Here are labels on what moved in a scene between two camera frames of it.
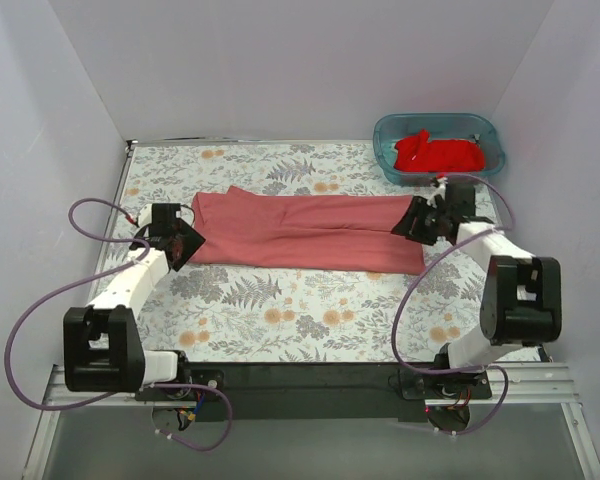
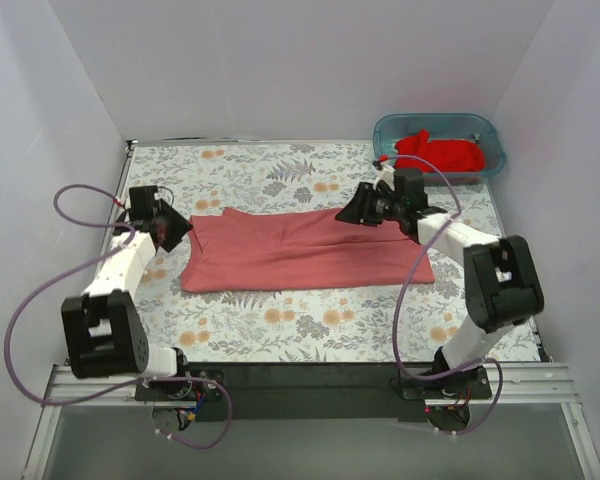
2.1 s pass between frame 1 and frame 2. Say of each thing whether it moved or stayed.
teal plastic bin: stayed
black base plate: stayed
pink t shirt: moved
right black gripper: moved
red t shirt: stayed
